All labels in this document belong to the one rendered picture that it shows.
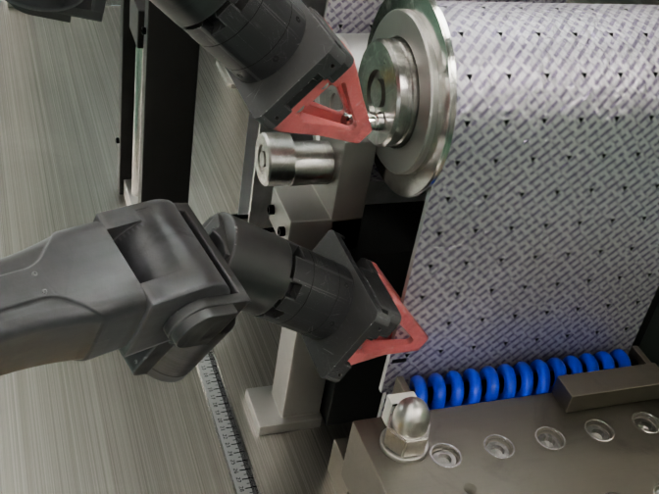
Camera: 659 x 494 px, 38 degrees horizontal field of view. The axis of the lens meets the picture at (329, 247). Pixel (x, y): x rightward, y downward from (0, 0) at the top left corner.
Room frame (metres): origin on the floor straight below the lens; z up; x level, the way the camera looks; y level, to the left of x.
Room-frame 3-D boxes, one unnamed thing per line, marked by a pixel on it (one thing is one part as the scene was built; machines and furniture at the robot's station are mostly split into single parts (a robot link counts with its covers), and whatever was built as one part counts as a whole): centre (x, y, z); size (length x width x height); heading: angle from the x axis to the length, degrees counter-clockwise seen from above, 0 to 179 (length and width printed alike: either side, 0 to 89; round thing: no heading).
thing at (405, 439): (0.49, -0.08, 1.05); 0.04 x 0.04 x 0.04
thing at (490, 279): (0.61, -0.17, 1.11); 0.23 x 0.01 x 0.18; 114
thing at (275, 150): (0.61, 0.05, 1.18); 0.04 x 0.02 x 0.04; 24
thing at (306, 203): (0.63, 0.02, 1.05); 0.06 x 0.05 x 0.31; 114
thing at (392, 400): (0.51, -0.07, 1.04); 0.02 x 0.01 x 0.02; 114
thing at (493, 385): (0.59, -0.18, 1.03); 0.21 x 0.04 x 0.03; 114
